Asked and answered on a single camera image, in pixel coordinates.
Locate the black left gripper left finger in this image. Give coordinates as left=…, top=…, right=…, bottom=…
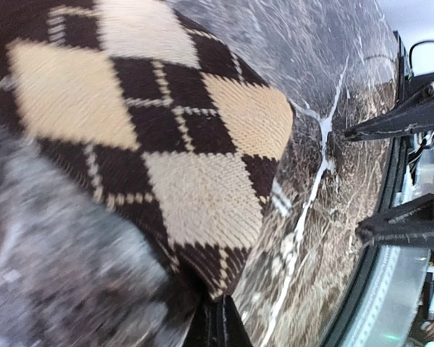
left=182, top=297, right=220, bottom=347

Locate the black front rail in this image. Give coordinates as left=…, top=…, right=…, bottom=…
left=321, top=30, right=415, bottom=347

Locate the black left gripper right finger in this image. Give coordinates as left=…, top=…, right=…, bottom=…
left=222, top=296, right=252, bottom=347

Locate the white slotted cable duct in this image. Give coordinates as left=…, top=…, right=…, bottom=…
left=350, top=144, right=434, bottom=347

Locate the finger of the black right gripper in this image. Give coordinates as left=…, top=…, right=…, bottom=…
left=356, top=194, right=434, bottom=250
left=344, top=92, right=434, bottom=141

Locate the brown beige argyle sock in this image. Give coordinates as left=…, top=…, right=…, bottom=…
left=0, top=1, right=294, bottom=299

